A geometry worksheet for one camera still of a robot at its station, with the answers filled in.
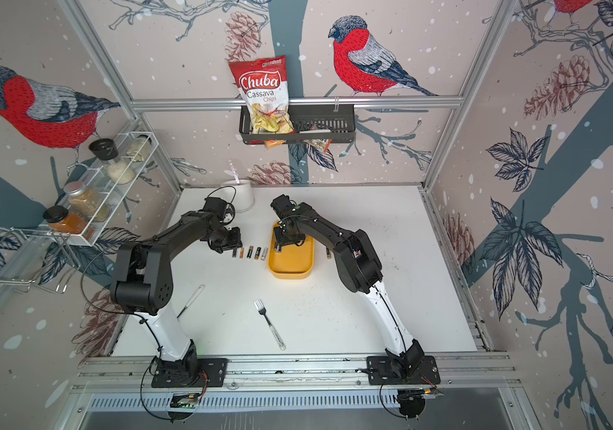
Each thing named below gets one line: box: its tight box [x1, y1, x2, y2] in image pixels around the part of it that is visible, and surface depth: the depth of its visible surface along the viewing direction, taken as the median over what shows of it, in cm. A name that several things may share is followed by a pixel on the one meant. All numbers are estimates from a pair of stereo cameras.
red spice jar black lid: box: [43, 205, 87, 235], surface depth 62 cm
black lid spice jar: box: [87, 137, 135, 186], surface depth 76 cm
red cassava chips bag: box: [228, 55, 296, 149], surface depth 85 cm
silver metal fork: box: [253, 298, 287, 352], surface depth 83 cm
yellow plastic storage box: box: [267, 221, 316, 280], surface depth 97 cm
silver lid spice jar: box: [63, 180, 101, 219], surface depth 66 cm
